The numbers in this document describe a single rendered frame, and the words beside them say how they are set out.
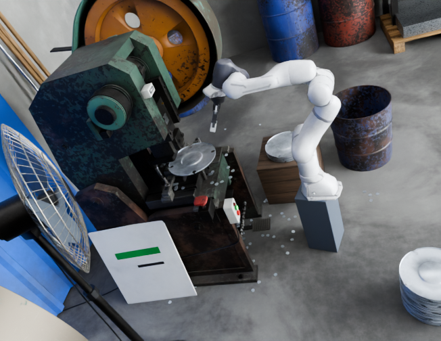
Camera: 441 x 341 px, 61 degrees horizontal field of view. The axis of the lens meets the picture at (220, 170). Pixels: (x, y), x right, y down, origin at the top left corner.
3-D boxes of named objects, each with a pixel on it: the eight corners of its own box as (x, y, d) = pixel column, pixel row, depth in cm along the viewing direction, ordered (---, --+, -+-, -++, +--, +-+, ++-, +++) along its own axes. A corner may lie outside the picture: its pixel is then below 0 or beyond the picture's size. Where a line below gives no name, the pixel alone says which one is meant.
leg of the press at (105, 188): (258, 266, 241) (210, 160, 188) (257, 282, 233) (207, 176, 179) (134, 277, 270) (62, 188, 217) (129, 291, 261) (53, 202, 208)
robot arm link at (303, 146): (332, 113, 185) (333, 134, 171) (306, 148, 202) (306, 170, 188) (312, 103, 183) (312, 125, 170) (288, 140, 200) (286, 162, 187)
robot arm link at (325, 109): (333, 114, 184) (355, 86, 172) (330, 132, 172) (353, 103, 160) (299, 96, 184) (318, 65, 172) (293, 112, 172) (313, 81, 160)
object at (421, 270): (439, 239, 189) (439, 238, 189) (485, 285, 166) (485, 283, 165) (387, 262, 189) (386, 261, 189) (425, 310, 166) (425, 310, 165)
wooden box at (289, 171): (324, 164, 292) (316, 128, 271) (323, 200, 265) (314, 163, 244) (274, 170, 307) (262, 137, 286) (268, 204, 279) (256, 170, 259)
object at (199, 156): (170, 183, 206) (169, 181, 206) (168, 154, 229) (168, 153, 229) (219, 164, 204) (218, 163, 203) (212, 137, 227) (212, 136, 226)
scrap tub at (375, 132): (389, 133, 295) (385, 79, 267) (400, 168, 264) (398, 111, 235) (333, 143, 308) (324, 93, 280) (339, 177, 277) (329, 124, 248)
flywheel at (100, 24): (84, 55, 241) (182, 109, 259) (70, 69, 226) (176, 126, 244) (120, -56, 196) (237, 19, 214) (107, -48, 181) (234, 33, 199)
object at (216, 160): (228, 163, 224) (221, 145, 216) (226, 178, 214) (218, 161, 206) (191, 170, 232) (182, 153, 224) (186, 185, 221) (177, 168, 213)
